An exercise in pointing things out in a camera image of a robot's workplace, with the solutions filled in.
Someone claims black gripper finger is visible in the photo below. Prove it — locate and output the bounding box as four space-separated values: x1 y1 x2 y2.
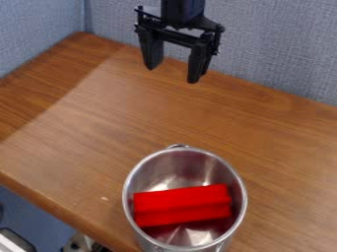
187 31 214 84
136 26 163 70

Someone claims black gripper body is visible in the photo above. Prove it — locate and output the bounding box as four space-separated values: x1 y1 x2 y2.
132 0 226 56

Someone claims red plastic block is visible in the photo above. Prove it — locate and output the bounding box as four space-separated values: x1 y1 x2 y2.
132 184 231 227

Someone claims metal pot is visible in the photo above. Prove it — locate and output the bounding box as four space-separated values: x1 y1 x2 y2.
123 145 247 252

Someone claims white object under table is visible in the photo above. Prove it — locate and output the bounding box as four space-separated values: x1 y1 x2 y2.
60 231 111 252

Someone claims grey device under table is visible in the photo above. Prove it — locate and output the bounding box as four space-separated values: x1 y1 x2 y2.
0 227 37 252

